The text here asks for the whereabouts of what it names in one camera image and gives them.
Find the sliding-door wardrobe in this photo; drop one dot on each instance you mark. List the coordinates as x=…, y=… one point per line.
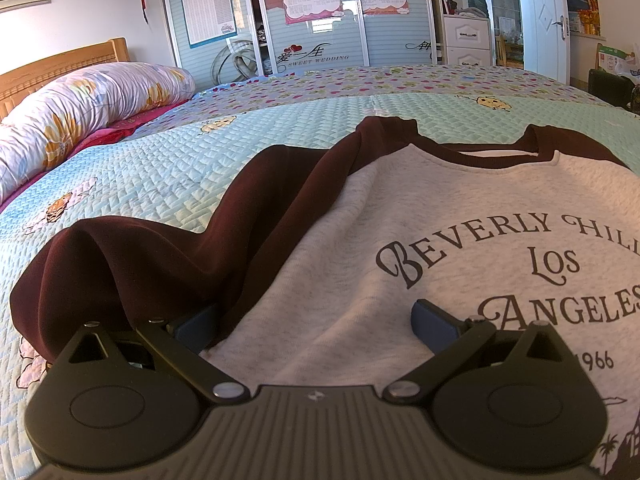
x=390, y=40

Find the white door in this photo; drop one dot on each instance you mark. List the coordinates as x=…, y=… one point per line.
x=540, y=20

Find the wooden chair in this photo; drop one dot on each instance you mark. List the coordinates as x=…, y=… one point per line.
x=507, y=52

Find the floral rolled duvet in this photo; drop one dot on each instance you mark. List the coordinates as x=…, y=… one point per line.
x=90, y=105

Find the wooden headboard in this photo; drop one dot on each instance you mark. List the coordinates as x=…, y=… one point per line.
x=55, y=65

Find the grey sweatshirt with maroon sleeves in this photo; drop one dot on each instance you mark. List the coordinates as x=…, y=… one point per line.
x=340, y=240

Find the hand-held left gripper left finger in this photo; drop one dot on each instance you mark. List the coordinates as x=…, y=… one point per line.
x=197, y=327

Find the pile of clothes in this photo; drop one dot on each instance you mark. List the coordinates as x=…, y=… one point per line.
x=472, y=5

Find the quilted bee-print bedspread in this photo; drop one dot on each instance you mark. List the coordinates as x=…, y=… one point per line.
x=175, y=170

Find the colourful snack packets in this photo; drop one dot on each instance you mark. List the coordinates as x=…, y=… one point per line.
x=587, y=15

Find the white drawer cabinet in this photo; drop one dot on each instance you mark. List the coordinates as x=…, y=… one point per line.
x=467, y=40

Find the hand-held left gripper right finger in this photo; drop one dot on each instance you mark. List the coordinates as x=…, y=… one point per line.
x=432, y=325

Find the blue-framed wall poster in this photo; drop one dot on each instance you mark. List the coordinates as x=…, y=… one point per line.
x=207, y=7

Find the green and white carton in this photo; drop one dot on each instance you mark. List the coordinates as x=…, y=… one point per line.
x=612, y=57

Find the black box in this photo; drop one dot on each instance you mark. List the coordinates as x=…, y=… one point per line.
x=607, y=87

